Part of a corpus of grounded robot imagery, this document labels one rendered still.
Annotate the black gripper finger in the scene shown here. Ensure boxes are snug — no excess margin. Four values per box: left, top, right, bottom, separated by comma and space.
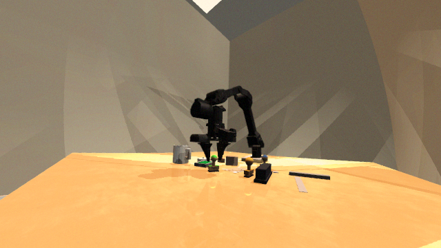
216, 143, 231, 160
198, 143, 212, 162

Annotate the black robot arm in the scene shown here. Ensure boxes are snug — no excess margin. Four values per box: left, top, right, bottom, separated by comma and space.
190, 85, 264, 158

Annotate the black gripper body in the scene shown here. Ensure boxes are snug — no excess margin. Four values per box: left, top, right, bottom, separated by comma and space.
190, 120, 236, 143

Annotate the black flat bar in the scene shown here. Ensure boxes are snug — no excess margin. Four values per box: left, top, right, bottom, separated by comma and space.
289, 171, 331, 180

